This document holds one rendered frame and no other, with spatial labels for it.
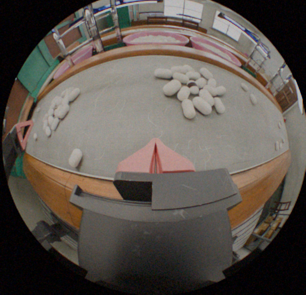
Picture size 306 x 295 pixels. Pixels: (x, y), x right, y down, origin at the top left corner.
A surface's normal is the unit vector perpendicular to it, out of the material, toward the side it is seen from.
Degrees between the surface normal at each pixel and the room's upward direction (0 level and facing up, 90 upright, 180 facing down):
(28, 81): 90
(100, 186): 45
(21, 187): 90
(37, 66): 90
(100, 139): 0
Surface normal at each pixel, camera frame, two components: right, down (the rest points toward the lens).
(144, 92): 0.00, -0.23
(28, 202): 1.00, 0.05
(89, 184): 0.00, -0.85
